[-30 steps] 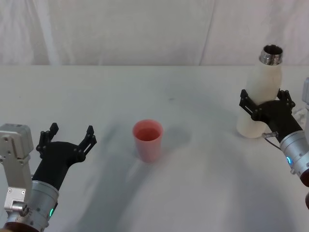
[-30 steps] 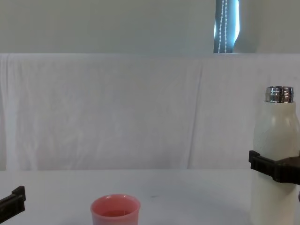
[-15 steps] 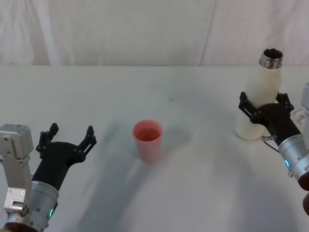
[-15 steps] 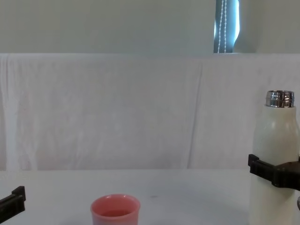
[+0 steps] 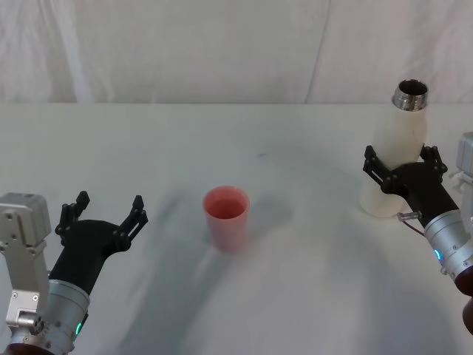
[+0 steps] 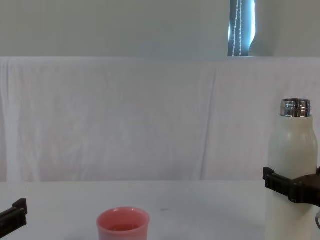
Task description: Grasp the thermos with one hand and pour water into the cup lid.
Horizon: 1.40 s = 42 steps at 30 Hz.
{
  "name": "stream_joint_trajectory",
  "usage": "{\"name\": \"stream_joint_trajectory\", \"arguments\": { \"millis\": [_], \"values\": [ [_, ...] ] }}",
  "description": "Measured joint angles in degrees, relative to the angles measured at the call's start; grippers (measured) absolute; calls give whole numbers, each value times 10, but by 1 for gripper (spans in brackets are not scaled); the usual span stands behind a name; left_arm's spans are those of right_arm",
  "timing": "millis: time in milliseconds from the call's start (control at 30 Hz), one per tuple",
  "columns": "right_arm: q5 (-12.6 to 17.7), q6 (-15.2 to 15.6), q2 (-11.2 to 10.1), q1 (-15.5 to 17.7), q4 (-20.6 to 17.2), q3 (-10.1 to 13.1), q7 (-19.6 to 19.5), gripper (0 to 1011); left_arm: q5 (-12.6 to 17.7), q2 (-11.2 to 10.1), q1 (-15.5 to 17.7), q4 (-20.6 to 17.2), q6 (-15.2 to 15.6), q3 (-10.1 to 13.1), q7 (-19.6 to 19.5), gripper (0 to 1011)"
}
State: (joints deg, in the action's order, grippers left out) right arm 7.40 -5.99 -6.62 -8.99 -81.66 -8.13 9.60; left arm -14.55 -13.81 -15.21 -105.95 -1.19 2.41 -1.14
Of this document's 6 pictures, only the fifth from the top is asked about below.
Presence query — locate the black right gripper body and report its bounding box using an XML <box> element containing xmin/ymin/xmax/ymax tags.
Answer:
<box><xmin>385</xmin><ymin>161</ymin><xmax>461</xmax><ymax>228</ymax></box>

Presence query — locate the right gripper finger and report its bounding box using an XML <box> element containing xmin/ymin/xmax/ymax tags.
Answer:
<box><xmin>363</xmin><ymin>145</ymin><xmax>397</xmax><ymax>195</ymax></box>
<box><xmin>418</xmin><ymin>143</ymin><xmax>449</xmax><ymax>183</ymax></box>

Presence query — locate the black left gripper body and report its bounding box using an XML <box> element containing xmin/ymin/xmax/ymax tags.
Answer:
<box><xmin>48</xmin><ymin>219</ymin><xmax>129</xmax><ymax>296</ymax></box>

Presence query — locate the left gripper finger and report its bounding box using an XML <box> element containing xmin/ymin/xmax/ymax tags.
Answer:
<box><xmin>55</xmin><ymin>190</ymin><xmax>91</xmax><ymax>246</ymax></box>
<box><xmin>112</xmin><ymin>194</ymin><xmax>149</xmax><ymax>252</ymax></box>

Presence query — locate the cream vacuum bottle steel neck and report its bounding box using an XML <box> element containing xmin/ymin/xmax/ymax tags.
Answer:
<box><xmin>358</xmin><ymin>78</ymin><xmax>430</xmax><ymax>218</ymax></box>

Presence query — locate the pink plastic cup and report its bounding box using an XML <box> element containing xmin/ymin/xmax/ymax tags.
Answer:
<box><xmin>202</xmin><ymin>185</ymin><xmax>251</xmax><ymax>253</ymax></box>

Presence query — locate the white table cloth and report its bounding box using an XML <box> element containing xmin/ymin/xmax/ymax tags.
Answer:
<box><xmin>0</xmin><ymin>102</ymin><xmax>473</xmax><ymax>355</ymax></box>

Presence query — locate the white curtain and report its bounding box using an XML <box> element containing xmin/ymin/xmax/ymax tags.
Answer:
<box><xmin>0</xmin><ymin>0</ymin><xmax>473</xmax><ymax>105</ymax></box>

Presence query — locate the thin cable with silver plug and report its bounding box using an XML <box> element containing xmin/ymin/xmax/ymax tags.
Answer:
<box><xmin>397</xmin><ymin>210</ymin><xmax>426</xmax><ymax>236</ymax></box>

